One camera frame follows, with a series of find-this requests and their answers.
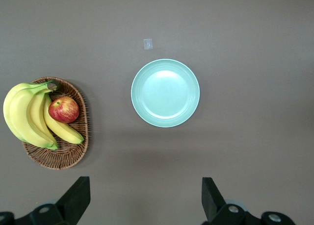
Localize yellow banana bunch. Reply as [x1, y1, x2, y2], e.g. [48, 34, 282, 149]
[2, 79, 85, 151]

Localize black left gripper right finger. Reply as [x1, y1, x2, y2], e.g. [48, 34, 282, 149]
[201, 177, 295, 225]

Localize red apple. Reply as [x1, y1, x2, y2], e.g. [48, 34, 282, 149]
[48, 96, 80, 124]

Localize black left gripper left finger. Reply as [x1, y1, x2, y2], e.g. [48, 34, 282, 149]
[0, 176, 91, 225]

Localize large table cover sheet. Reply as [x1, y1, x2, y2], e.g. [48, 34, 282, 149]
[0, 0, 314, 225]

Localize brown wicker basket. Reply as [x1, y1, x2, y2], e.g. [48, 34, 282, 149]
[21, 76, 89, 171]

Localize light green round plate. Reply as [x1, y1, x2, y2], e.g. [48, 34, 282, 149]
[131, 58, 201, 128]

